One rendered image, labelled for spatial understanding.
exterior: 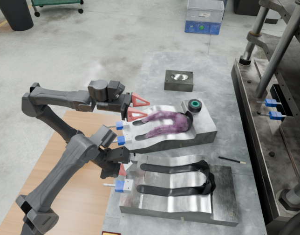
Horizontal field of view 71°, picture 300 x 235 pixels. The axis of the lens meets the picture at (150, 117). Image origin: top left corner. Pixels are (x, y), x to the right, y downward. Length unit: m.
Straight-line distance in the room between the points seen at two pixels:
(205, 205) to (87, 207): 0.53
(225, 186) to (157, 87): 0.83
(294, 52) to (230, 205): 1.12
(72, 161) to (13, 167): 1.76
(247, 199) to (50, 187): 0.85
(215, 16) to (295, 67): 2.61
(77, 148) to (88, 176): 0.48
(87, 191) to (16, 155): 1.47
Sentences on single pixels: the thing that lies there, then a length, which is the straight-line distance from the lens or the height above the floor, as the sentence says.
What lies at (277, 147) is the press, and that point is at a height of 0.79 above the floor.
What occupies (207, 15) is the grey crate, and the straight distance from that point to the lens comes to 4.02.
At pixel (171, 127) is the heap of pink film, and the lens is 1.14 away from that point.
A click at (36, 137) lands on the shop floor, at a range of 2.54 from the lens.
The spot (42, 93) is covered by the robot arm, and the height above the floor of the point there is 1.23.
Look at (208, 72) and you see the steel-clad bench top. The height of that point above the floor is 0.80.
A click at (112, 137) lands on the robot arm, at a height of 1.19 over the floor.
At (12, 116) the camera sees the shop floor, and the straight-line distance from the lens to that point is 2.89.
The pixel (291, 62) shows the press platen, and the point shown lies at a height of 1.04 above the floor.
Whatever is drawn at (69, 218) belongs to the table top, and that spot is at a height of 0.80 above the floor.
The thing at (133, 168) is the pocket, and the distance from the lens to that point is 1.06.
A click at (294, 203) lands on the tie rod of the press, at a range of 1.20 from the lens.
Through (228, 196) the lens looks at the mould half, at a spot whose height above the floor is 0.86.
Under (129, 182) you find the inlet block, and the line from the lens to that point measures 0.97.
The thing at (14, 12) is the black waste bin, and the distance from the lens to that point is 4.58.
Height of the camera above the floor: 1.79
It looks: 48 degrees down
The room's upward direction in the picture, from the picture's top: straight up
